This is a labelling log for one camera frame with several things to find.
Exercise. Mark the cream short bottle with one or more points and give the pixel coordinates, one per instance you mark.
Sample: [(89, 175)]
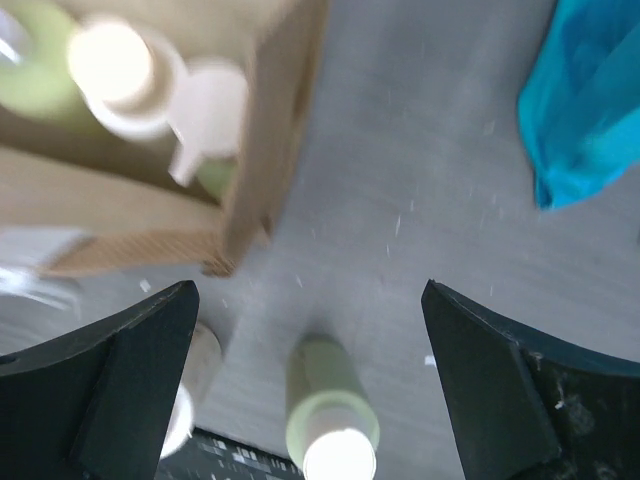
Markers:
[(202, 364)]

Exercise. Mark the green bottle white cap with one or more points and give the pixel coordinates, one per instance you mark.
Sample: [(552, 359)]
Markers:
[(35, 79)]

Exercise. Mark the olive green bottle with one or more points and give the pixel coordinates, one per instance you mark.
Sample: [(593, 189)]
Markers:
[(332, 430)]

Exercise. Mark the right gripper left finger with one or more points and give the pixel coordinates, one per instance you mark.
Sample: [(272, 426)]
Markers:
[(96, 403)]

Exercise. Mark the teal t-shirt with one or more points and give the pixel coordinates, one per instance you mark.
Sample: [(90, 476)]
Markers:
[(578, 112)]

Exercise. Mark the cream labelled tall bottle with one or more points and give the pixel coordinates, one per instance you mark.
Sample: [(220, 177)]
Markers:
[(127, 75)]

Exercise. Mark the green pump dispenser bottle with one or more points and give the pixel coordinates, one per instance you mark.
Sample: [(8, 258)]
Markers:
[(206, 114)]

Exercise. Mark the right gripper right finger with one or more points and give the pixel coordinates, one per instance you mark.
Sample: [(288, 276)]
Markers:
[(526, 405)]

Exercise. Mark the tan canvas tote bag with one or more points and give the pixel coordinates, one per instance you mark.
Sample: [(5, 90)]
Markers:
[(75, 203)]

